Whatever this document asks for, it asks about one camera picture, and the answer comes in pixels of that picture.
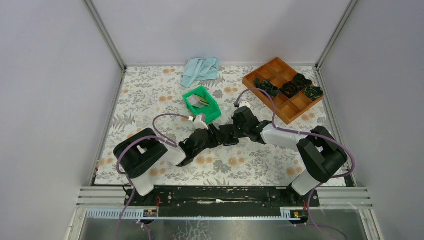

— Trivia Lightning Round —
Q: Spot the green plastic bin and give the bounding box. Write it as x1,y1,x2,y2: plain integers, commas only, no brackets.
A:
182,86,222,124

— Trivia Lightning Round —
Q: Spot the black card holder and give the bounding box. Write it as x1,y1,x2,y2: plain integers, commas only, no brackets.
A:
218,124,240,147

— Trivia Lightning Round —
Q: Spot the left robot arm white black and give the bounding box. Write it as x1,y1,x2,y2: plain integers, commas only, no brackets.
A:
113,126,224,206

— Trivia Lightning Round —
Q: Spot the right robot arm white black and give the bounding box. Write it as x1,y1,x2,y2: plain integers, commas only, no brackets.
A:
232,106,348,206

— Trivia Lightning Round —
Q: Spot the stack of cards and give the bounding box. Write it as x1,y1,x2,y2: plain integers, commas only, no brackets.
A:
187,94,210,108

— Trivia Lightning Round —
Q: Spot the orange compartment tray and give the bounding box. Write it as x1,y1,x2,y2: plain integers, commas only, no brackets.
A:
242,57,325,125

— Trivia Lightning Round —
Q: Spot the light blue cloth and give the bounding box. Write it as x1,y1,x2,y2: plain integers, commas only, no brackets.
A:
181,57,220,88

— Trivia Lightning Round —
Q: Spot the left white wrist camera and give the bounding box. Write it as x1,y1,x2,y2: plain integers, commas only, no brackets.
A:
188,113,209,130

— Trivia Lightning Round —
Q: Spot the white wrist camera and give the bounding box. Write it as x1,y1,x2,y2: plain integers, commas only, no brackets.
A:
188,113,209,130
234,101,251,109

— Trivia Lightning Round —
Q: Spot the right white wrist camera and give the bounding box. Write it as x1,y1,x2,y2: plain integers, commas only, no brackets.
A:
234,101,251,109

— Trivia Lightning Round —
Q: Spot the dark rolled strap left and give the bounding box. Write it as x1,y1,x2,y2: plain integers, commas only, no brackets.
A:
253,76,280,99

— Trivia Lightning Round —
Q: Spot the dark rolled strap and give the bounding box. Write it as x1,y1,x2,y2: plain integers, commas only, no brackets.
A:
279,81,301,100
304,86,325,102
253,76,280,99
292,73,313,91

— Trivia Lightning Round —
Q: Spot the dark rolled strap middle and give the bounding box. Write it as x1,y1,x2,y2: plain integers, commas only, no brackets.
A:
279,81,301,100

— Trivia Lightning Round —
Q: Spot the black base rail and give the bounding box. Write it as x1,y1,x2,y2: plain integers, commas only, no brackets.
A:
123,186,320,220

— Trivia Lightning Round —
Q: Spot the dark rolled strap top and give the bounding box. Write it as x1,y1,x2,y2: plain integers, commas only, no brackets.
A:
292,73,313,91

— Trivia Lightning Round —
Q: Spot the dark rolled strap right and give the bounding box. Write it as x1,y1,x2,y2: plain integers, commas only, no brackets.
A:
304,86,325,102

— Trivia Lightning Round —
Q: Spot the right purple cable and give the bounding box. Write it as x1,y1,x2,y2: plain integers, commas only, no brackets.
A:
233,87,357,240

